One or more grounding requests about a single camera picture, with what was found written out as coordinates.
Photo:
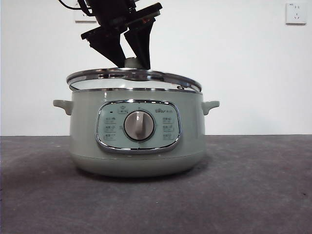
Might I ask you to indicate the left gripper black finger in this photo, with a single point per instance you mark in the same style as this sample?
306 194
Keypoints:
142 44
111 46

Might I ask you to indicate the glass lid with green knob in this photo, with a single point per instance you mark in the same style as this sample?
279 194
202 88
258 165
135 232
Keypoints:
109 78

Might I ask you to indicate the pale green electric cooking pot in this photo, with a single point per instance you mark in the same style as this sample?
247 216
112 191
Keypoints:
139 151

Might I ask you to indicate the white wall socket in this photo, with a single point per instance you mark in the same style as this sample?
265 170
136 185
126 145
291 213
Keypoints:
296 14
84 21

